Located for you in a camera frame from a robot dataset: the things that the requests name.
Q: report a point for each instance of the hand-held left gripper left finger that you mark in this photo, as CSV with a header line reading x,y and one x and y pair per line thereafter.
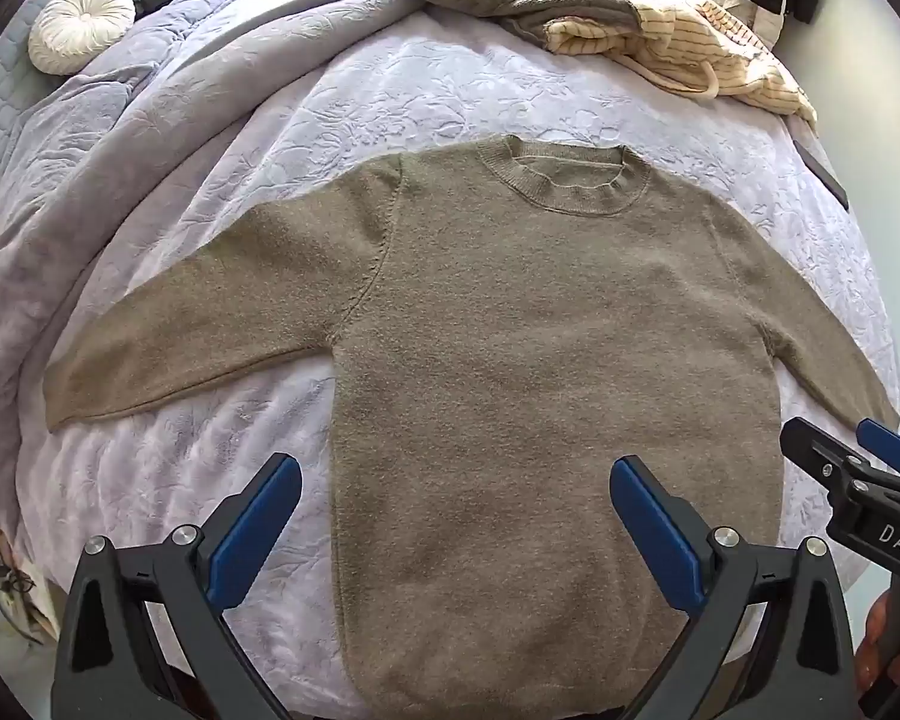
x,y
259,525

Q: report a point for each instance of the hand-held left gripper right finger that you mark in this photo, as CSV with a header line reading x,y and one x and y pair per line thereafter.
x,y
656,532

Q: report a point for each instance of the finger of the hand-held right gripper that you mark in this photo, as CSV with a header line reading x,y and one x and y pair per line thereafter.
x,y
814,448
883,447

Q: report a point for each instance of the olive knit sweater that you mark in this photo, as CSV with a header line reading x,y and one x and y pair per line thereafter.
x,y
495,352

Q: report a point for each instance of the person's right hand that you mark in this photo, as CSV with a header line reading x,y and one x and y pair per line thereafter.
x,y
870,637

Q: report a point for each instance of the cream striped garment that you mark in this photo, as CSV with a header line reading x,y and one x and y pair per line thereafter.
x,y
720,37

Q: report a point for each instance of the lilac embossed blanket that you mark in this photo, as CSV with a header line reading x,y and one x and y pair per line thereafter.
x,y
420,90

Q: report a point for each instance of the grey quilted headboard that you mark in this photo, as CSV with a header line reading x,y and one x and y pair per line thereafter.
x,y
0,90

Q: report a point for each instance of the round white pillow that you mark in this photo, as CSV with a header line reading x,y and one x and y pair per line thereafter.
x,y
81,26

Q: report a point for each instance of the dark cloth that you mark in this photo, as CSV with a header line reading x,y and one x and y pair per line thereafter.
x,y
161,0

